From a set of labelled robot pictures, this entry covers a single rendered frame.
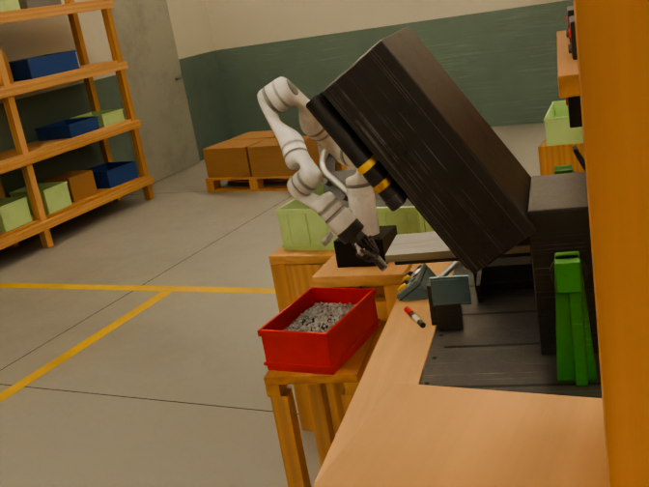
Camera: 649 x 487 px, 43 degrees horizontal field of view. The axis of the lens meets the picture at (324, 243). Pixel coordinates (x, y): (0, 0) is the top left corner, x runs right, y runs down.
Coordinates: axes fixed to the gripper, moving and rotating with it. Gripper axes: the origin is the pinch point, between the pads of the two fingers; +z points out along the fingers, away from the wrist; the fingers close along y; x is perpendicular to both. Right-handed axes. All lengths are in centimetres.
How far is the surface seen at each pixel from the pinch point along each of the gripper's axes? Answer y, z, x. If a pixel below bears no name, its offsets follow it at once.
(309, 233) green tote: 83, -15, 47
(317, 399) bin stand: 2, 20, 46
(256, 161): 524, -75, 236
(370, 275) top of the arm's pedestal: 34.0, 5.9, 19.4
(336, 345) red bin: -22.7, 5.8, 15.7
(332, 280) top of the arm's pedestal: 35.1, -0.7, 31.1
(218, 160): 540, -103, 272
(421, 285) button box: -2.1, 11.5, -5.3
